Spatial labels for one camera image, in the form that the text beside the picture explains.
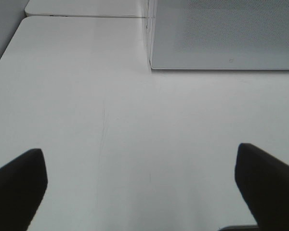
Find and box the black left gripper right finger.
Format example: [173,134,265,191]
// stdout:
[235,143,289,231]

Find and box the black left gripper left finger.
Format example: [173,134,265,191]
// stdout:
[0,149,48,231]

